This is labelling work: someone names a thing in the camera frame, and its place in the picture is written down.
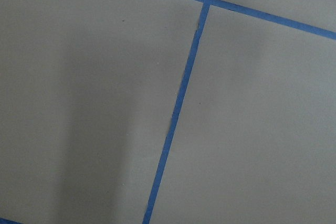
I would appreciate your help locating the blue tape line lengthwise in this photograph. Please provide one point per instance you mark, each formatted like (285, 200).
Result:
(176, 112)

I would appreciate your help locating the blue tape line crosswise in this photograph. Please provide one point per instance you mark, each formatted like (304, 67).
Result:
(272, 18)

